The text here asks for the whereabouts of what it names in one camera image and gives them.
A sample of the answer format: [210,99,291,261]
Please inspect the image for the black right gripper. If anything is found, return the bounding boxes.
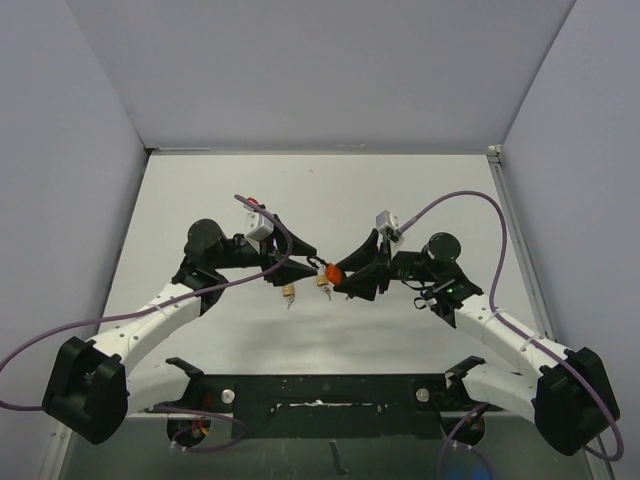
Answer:
[334,230,440,299]

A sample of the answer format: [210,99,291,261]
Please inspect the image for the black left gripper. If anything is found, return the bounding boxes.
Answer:
[212,217,317,284]

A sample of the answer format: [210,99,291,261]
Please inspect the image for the orange black Opel padlock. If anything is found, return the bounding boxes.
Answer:
[306,255,344,285]

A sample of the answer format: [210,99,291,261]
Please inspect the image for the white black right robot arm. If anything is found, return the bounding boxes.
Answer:
[326,231,620,456]

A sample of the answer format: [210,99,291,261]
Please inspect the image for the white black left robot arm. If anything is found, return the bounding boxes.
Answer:
[42,213,317,445]

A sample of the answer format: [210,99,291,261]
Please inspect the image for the brass long-shackle padlock left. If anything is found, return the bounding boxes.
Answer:
[282,283,296,302]

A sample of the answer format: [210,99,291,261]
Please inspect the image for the brass long-shackle padlock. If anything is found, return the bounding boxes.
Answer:
[315,274,330,290]
[282,283,296,302]

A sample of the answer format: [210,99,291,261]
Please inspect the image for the brass long-shackle padlock right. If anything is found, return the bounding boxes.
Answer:
[315,274,330,290]

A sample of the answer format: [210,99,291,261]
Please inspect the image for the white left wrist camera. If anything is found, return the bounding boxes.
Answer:
[244,206,274,242]

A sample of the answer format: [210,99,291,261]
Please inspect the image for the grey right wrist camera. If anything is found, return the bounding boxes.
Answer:
[375,210,402,243]

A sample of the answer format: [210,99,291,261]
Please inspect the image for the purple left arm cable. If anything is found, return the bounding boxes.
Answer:
[0,193,294,412]

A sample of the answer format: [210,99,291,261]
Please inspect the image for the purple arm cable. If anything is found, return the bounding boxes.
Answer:
[397,191,626,462]
[0,193,294,412]

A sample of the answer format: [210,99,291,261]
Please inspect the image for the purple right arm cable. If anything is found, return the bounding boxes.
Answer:
[397,191,626,462]

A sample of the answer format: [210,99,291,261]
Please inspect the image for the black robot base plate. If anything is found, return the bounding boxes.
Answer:
[165,357,476,451]

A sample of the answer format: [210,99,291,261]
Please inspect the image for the aluminium table edge rail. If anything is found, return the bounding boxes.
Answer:
[487,144,616,480]

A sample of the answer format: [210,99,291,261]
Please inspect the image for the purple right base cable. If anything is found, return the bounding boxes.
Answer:
[436,402,496,480]

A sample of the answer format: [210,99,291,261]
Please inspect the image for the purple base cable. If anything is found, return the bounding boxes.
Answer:
[436,402,496,480]
[149,404,247,454]

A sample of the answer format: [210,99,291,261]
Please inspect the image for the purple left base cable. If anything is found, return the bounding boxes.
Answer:
[149,404,247,454]

